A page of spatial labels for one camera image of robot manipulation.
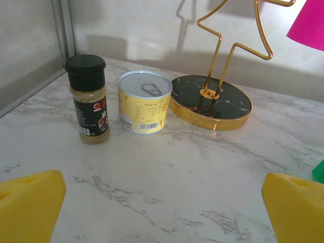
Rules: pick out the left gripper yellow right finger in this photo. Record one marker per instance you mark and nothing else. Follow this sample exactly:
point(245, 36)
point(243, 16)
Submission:
point(298, 210)

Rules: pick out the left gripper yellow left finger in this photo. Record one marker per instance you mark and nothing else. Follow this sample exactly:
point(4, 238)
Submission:
point(27, 207)

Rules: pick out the green translucent plastic container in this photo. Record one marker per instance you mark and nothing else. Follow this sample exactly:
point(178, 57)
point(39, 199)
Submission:
point(319, 173)

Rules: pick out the spice jar with black lid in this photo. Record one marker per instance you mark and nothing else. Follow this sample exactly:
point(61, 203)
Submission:
point(88, 101)

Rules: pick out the pink plastic wine glass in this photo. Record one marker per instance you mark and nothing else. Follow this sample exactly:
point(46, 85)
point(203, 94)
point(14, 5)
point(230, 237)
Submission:
point(308, 25)

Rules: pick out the aluminium side rail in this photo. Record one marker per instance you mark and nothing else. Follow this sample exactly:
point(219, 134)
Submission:
point(30, 93)

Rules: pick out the aluminium frame post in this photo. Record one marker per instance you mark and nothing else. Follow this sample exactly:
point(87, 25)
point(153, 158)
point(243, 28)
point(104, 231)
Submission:
point(64, 25)

